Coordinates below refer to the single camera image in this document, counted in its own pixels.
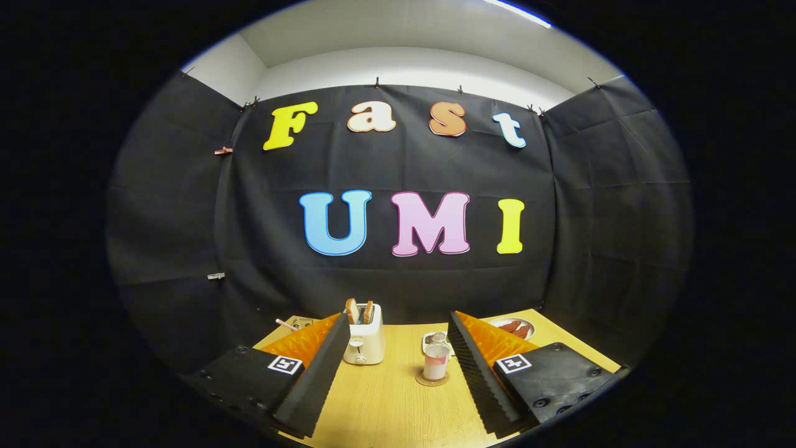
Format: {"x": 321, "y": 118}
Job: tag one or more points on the white toaster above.
{"x": 365, "y": 345}

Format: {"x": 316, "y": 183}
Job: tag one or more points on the round white plate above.
{"x": 527, "y": 322}

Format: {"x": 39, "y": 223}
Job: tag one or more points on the small white seed dish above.
{"x": 427, "y": 342}

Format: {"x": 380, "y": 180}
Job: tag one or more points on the clear juice bottle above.
{"x": 436, "y": 364}

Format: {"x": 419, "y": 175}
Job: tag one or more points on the red-brown meat piece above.
{"x": 510, "y": 325}
{"x": 522, "y": 331}

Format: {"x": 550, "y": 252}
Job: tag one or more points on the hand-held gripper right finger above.
{"x": 479, "y": 379}

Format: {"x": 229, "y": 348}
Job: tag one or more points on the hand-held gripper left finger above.
{"x": 314, "y": 386}

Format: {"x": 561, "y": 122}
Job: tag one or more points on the wooden table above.
{"x": 385, "y": 410}

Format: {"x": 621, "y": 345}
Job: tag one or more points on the round brown coaster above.
{"x": 421, "y": 380}

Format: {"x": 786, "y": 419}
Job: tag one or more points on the toast bread slice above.
{"x": 352, "y": 311}
{"x": 368, "y": 312}

